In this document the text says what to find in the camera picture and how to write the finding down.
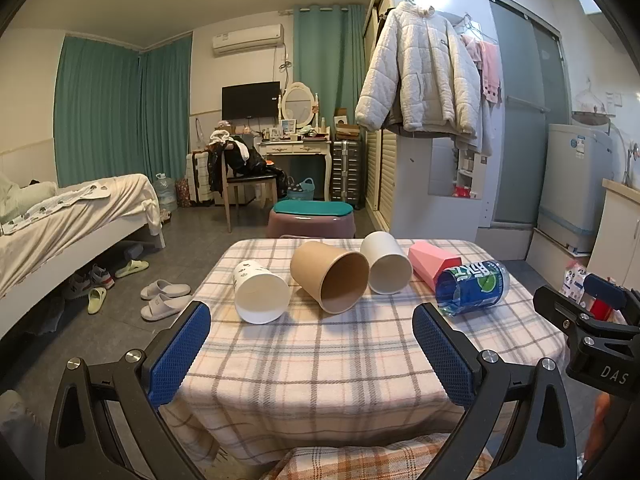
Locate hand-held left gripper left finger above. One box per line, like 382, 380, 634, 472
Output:
46, 301, 213, 480

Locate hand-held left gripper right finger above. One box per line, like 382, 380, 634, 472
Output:
412, 302, 578, 480

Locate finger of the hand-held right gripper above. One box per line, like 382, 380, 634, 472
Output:
584, 272, 640, 312
532, 283, 596, 334

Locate brown paper cup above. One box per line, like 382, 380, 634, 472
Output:
290, 241, 371, 316

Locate blue plastic cup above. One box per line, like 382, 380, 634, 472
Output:
434, 259, 511, 317

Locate pink faceted cup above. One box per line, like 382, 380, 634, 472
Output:
407, 241, 462, 293

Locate white printed paper cup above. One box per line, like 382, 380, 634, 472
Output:
232, 260, 292, 324

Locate plain white paper cup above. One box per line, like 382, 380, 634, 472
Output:
360, 231, 413, 295

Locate white snack packet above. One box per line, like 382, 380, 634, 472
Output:
560, 259, 593, 301

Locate white slipper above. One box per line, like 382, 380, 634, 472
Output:
140, 295, 193, 322
140, 280, 192, 301

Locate white counter cabinet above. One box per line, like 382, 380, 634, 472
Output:
585, 177, 640, 286

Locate green slipper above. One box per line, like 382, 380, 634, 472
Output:
87, 286, 108, 316
115, 260, 150, 279

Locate white washing machine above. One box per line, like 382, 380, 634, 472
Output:
536, 122, 615, 255

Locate grey sneaker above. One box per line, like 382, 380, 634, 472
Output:
89, 265, 116, 291
62, 274, 93, 301

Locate plaid tablecloth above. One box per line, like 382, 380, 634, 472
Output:
159, 237, 571, 465

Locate orange plaid cloth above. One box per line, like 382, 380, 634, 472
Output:
265, 432, 496, 480

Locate large water jug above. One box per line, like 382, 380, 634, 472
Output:
154, 173, 178, 213

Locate bed with beige sheet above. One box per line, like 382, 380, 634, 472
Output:
0, 172, 168, 341

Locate shallow basin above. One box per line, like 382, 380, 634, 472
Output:
570, 110, 617, 127

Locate beige suitcase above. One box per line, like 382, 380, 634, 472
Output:
186, 150, 216, 207

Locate frosted glass sliding door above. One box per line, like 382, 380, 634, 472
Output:
482, 0, 573, 231

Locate wooden chair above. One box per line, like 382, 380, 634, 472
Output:
222, 142, 281, 233

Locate purple stool with teal lid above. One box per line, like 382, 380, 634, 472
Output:
265, 200, 358, 240

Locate grey hanging garment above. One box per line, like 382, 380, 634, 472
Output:
452, 95, 493, 157

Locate white wardrobe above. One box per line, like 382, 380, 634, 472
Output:
361, 0, 493, 233

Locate blue plastic basket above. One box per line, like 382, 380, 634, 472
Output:
286, 177, 316, 201

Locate pile of clothes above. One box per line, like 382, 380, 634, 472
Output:
202, 130, 288, 196

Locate silver suitcase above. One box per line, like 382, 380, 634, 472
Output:
331, 139, 363, 211

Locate light green pillow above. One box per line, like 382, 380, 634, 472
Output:
0, 170, 58, 225

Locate white dressing table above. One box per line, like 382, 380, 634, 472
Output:
256, 137, 333, 206

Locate pink hanging clothes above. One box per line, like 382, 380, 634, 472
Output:
460, 30, 503, 106

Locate wide green curtain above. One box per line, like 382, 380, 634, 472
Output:
54, 34, 193, 188

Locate cardboard box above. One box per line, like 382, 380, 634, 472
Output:
334, 107, 362, 142

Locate black television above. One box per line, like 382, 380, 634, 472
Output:
221, 81, 282, 121

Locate white puffer jacket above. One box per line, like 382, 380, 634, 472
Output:
354, 0, 483, 138

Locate white oval vanity mirror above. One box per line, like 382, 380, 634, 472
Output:
280, 81, 321, 128

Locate narrow green curtain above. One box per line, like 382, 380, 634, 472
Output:
292, 4, 368, 128

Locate white air conditioner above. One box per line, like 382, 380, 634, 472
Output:
211, 24, 285, 57

